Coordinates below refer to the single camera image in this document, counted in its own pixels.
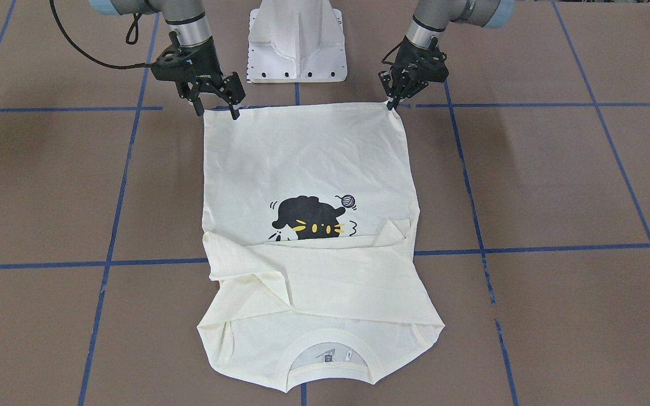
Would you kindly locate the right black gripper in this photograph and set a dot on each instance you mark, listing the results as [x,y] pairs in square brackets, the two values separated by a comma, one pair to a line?
[205,63]

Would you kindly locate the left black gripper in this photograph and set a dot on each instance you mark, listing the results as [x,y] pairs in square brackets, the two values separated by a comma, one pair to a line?
[418,57]

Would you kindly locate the cream long-sleeve printed shirt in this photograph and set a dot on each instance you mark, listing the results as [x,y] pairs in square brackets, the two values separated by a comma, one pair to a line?
[310,217]

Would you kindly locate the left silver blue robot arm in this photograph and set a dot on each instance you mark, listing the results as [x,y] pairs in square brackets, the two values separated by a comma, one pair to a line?
[431,18]

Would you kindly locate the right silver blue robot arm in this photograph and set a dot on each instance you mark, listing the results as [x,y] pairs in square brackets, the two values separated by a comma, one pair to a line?
[186,20]

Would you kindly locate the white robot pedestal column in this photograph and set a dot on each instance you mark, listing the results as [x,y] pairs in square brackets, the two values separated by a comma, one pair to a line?
[296,41]

